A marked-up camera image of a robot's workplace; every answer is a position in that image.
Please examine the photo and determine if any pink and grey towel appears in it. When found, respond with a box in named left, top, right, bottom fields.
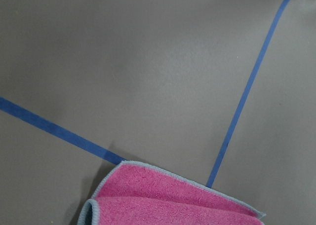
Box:
left=78, top=161, right=264, bottom=225

